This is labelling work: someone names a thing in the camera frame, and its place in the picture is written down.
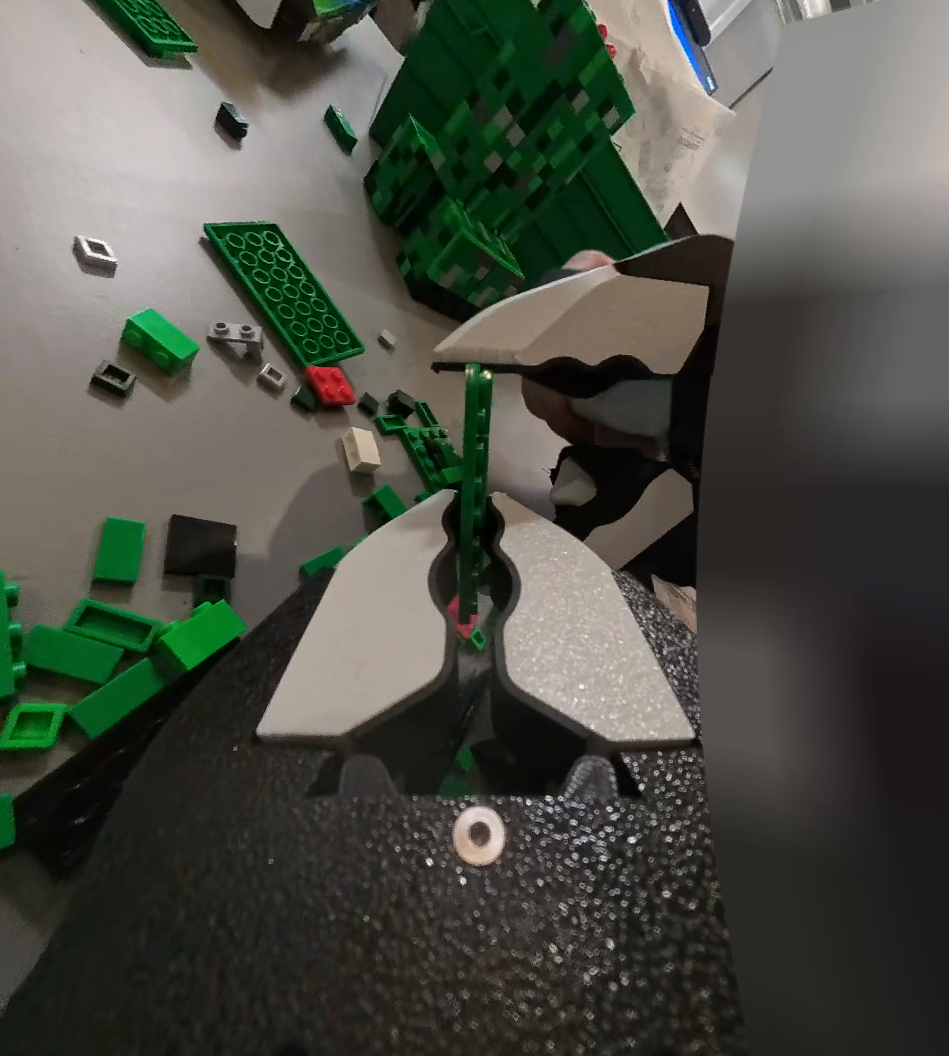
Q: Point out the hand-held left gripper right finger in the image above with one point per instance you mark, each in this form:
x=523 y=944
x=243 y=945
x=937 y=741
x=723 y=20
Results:
x=581 y=652

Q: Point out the small red brick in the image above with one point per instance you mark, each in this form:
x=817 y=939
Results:
x=466 y=623

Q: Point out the black square tile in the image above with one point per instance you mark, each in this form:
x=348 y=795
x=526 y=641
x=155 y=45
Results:
x=200 y=546

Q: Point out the small grey frame tile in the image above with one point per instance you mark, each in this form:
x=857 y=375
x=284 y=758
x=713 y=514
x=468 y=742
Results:
x=264 y=375

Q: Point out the grey bracket piece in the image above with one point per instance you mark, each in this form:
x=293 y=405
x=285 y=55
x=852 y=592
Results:
x=235 y=334

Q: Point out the silver blue-lit device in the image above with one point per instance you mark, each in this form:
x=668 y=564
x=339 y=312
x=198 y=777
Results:
x=730 y=41

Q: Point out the red toy plate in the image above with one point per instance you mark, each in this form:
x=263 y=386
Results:
x=331 y=386

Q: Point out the printed cardboard box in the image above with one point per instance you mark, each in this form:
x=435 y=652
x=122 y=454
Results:
x=326 y=16

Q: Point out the light grey frame tile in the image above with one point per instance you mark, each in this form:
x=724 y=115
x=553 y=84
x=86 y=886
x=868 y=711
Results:
x=82 y=247

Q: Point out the black frame tile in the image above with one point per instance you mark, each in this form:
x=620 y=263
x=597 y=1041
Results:
x=99 y=378

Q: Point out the person's right hand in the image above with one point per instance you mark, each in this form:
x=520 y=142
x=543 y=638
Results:
x=557 y=421

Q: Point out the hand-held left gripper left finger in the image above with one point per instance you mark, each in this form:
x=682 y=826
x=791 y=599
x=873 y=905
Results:
x=359 y=643

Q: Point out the narrow green studded plate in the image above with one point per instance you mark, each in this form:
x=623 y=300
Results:
x=148 y=25

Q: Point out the pile of small green bricks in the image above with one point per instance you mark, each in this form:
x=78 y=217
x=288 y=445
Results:
x=161 y=342

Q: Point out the long green toy plate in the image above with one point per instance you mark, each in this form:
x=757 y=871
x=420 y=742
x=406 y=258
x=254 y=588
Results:
x=474 y=445

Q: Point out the small black brick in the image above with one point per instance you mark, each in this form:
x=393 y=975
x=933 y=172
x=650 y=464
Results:
x=231 y=120

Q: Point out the green pixel brick model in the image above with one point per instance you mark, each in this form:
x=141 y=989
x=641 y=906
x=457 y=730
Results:
x=507 y=124

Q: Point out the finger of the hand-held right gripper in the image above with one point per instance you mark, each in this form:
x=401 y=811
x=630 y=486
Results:
x=656 y=520
x=590 y=322

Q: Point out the wide green studded plate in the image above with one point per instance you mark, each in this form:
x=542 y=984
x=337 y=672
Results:
x=284 y=293

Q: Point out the cream toy brick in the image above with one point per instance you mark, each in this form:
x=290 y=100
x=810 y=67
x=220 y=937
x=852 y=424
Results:
x=360 y=450

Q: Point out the printed paper sheet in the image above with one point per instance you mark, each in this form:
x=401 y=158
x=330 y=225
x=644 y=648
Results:
x=672 y=140

